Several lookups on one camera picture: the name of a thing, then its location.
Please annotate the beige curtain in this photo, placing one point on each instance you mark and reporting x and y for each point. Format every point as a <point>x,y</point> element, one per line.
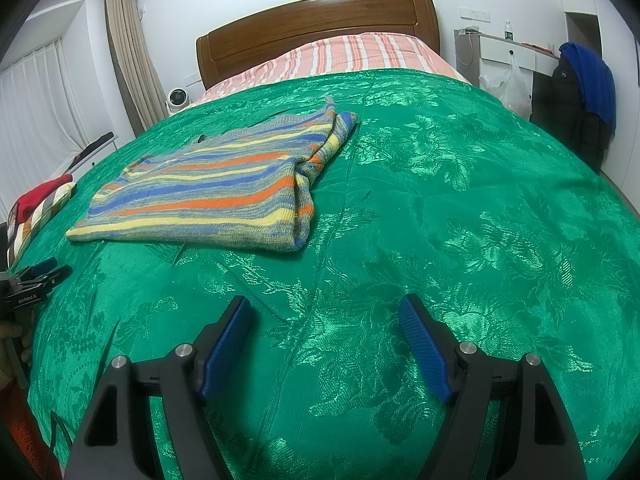
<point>132,60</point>

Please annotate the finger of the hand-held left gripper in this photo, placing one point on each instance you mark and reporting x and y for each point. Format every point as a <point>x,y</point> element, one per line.
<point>44,263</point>
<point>52,276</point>

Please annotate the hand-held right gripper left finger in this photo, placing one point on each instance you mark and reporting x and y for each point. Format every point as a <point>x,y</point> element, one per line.
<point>222,350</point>

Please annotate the orange fleece clothing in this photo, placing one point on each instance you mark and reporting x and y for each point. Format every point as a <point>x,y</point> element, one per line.
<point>20,430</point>

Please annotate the black bar-shaped object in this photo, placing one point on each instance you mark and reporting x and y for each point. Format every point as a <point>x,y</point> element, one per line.
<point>92,149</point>

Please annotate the red cloth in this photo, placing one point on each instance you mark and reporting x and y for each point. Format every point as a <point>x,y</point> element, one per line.
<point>37,195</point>

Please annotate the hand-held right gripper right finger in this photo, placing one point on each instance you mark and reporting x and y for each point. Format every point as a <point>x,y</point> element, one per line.
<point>425,350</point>

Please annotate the clear plastic bottle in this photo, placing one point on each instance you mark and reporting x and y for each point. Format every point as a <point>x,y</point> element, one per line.
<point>508,31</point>

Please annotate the person's left hand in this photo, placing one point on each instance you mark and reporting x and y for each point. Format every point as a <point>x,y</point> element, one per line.
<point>12,332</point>

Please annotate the pink striped bed sheet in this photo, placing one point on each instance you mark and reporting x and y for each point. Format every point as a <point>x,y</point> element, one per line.
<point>350,55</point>

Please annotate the striped brown white pillow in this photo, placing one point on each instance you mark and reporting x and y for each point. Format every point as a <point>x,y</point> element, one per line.
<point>42,210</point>

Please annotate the brown wooden headboard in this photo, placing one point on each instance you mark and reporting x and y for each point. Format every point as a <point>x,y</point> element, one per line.
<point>300,25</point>

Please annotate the black jacket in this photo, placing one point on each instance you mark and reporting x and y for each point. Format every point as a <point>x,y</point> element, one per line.
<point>560,105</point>

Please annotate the blue garment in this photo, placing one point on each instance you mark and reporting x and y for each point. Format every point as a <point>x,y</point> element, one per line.
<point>592,80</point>

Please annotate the white round camera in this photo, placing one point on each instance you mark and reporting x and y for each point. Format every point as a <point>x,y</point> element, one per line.
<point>178,99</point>

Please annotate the green patterned blanket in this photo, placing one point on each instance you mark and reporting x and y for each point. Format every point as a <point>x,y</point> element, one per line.
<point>425,210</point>

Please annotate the striped knit sweater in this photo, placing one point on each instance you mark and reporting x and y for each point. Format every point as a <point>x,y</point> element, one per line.
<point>210,195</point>

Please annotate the white plastic bag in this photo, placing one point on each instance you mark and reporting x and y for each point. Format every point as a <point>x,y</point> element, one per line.
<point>507,87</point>

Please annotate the white wall sockets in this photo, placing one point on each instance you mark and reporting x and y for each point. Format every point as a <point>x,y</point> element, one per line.
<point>474,13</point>

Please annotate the white desk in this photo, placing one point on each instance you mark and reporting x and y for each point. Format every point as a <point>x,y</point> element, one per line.
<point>500,52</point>

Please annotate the white sheer curtain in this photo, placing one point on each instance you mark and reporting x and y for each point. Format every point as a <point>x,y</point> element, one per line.
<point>45,110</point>

